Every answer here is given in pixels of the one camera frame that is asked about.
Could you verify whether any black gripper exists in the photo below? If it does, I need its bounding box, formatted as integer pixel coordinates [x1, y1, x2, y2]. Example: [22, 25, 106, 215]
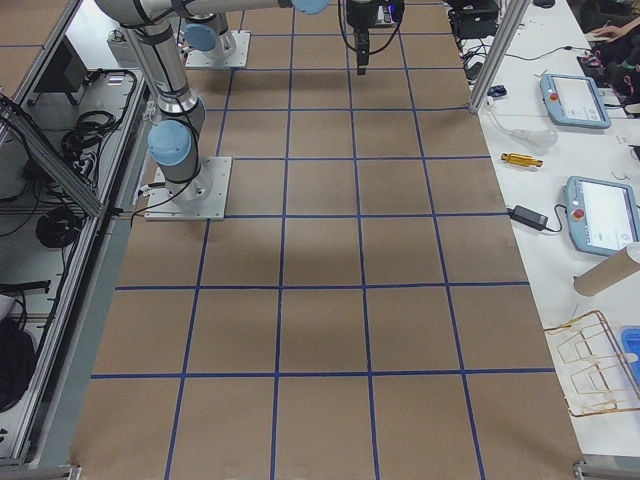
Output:
[346, 0, 391, 76]

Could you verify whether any gold metal cylinder tool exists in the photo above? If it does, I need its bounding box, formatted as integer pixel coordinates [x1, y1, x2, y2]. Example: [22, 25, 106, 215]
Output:
[501, 153, 543, 168]

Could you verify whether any upper blue teach pendant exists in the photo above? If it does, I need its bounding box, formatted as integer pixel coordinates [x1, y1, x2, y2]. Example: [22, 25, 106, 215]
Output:
[539, 74, 611, 130]

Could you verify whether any blue teach pendant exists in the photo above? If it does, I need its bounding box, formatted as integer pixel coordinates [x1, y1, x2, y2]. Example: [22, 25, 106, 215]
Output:
[539, 74, 611, 130]
[564, 176, 639, 256]

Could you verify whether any black power adapter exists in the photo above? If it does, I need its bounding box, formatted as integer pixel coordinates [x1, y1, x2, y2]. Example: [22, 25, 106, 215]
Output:
[507, 205, 548, 231]

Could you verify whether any brown paper table mat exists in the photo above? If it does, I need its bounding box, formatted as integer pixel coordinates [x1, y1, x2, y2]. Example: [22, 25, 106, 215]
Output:
[71, 1, 580, 479]

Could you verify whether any lower blue teach pendant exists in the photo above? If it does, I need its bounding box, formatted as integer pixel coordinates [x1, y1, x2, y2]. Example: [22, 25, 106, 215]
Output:
[564, 176, 639, 256]

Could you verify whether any cardboard tube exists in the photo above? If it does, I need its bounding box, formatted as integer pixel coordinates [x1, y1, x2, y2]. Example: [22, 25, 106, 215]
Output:
[573, 242, 639, 297]

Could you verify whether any blue plastic box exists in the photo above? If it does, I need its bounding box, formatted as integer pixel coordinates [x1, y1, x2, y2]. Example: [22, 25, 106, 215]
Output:
[621, 327, 640, 381]

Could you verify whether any aluminium frame post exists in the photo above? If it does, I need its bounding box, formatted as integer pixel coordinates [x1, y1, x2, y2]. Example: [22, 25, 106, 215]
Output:
[468, 0, 529, 113]

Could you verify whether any clear plastic bulb hose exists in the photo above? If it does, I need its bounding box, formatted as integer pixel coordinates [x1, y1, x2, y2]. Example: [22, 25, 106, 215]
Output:
[482, 97, 559, 151]

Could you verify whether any gold wire rack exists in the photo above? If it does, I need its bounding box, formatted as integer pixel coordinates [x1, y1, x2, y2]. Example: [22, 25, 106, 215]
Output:
[544, 310, 639, 418]

